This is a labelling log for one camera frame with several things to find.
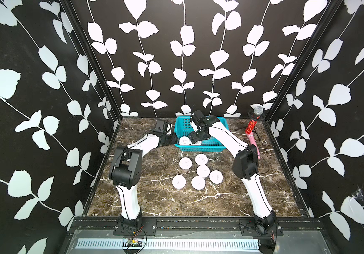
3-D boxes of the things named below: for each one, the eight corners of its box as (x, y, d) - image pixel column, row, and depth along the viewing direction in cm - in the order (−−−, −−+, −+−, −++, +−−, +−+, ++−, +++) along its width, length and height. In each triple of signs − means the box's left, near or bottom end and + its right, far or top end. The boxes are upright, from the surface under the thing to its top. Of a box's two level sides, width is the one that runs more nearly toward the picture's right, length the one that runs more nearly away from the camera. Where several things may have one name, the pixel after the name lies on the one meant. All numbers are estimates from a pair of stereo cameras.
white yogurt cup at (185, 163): (179, 172, 94) (178, 166, 89) (179, 163, 98) (179, 157, 92) (191, 172, 94) (192, 166, 89) (191, 163, 98) (192, 157, 92)
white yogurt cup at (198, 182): (189, 187, 88) (189, 183, 83) (195, 177, 92) (196, 173, 87) (199, 194, 86) (200, 190, 81) (205, 183, 89) (206, 179, 85)
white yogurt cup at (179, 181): (172, 190, 87) (171, 186, 82) (173, 179, 92) (172, 174, 86) (185, 190, 88) (185, 186, 82) (185, 179, 92) (186, 174, 86)
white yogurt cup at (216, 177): (209, 186, 89) (210, 181, 84) (208, 176, 93) (209, 170, 88) (221, 186, 89) (223, 181, 84) (219, 176, 93) (222, 170, 88)
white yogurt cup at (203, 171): (200, 182, 90) (201, 177, 85) (195, 173, 94) (195, 168, 89) (209, 177, 93) (211, 171, 87) (204, 168, 96) (205, 163, 91)
